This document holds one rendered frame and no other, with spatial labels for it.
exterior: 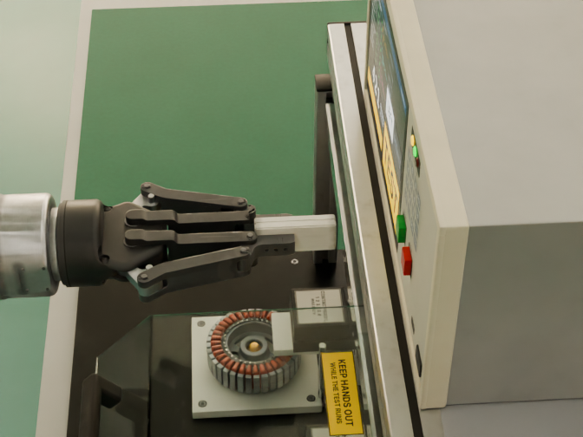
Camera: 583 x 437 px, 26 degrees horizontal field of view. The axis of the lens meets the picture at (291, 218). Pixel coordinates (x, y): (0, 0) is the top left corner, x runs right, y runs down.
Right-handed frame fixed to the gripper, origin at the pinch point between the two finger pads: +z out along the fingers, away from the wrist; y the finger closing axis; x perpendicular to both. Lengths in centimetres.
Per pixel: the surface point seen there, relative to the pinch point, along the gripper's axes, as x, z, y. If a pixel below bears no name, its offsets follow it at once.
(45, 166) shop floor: -119, -49, -152
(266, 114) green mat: -43, 1, -72
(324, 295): -31.1, 5.0, -22.2
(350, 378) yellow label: -11.6, 4.5, 6.8
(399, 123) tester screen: 7.0, 9.4, -5.9
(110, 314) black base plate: -41, -21, -30
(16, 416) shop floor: -118, -49, -77
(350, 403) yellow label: -11.6, 4.2, 9.7
